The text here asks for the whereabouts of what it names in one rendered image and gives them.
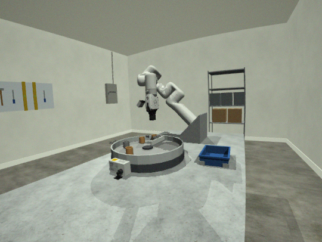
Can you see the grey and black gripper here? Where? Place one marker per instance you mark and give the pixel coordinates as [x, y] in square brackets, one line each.
[151, 105]

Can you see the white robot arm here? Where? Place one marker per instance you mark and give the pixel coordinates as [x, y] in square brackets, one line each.
[170, 92]

